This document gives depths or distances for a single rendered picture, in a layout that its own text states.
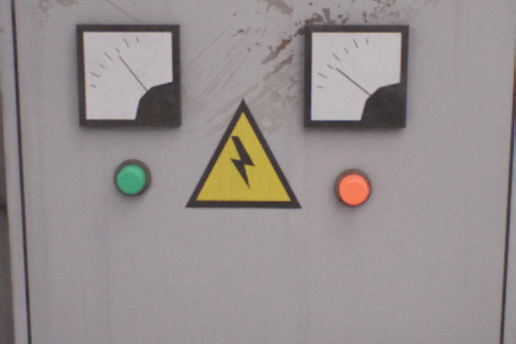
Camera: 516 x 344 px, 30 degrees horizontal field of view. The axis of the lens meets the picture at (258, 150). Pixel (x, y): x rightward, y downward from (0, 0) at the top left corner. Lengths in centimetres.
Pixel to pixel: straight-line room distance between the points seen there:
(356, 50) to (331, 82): 3
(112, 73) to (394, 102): 22
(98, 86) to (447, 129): 28
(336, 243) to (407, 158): 9
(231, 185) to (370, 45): 16
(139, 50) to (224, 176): 12
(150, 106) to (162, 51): 4
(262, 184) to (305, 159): 4
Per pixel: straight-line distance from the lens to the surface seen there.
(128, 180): 77
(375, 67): 76
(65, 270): 82
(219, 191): 78
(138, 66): 76
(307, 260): 80
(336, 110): 76
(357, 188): 76
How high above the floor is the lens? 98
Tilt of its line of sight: 11 degrees down
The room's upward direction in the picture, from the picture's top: straight up
